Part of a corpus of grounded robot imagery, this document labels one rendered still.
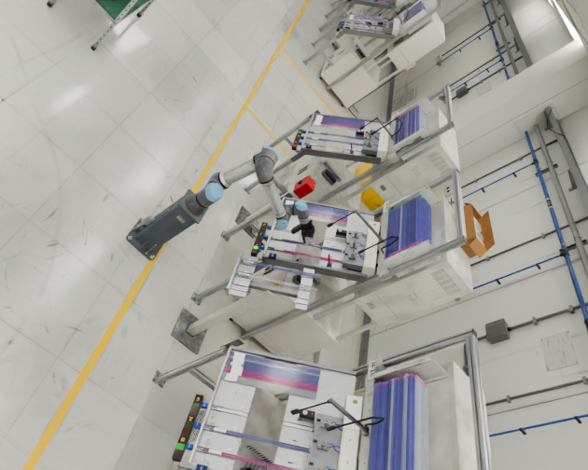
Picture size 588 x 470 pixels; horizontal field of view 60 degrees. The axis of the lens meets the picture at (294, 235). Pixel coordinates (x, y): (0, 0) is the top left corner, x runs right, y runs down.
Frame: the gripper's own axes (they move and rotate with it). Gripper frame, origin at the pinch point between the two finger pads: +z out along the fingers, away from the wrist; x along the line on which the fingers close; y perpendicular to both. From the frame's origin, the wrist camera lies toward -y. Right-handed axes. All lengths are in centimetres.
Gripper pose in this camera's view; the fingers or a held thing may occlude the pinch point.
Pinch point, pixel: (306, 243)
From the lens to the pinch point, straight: 352.2
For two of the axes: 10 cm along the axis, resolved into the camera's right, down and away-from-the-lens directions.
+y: 9.7, -0.2, -2.6
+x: 1.9, -6.3, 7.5
